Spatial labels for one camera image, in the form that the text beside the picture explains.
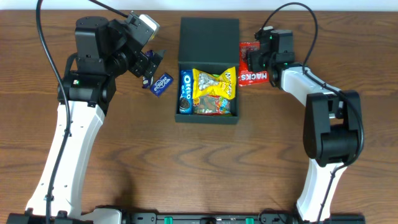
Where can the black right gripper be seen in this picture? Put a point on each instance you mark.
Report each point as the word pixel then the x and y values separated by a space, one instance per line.
pixel 254 62

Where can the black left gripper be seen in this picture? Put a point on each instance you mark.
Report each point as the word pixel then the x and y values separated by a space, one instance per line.
pixel 148 64

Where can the red Hacks candy bag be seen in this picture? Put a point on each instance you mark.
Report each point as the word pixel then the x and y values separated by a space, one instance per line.
pixel 247 77

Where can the dark purple chocolate bar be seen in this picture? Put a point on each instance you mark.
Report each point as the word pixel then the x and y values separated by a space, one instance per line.
pixel 147 82

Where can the blue Oreo cookie pack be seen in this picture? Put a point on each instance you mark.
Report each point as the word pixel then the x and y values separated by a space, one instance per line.
pixel 186 92

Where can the yellow Hacks candy bag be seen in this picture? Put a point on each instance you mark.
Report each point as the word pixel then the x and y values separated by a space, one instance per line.
pixel 215 85

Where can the Haribo gummy bag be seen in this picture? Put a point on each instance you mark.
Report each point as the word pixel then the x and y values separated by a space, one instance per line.
pixel 211 105

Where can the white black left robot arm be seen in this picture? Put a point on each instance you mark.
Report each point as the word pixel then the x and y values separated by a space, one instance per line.
pixel 105 50

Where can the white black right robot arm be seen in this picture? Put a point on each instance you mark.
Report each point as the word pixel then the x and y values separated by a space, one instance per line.
pixel 333 130

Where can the blue Eclipse mint tin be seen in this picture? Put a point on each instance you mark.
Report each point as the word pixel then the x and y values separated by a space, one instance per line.
pixel 161 84

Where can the black open gift box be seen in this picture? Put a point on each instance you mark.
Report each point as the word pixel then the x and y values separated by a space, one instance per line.
pixel 210 45

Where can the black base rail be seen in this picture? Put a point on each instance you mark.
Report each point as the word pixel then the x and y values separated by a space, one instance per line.
pixel 151 218

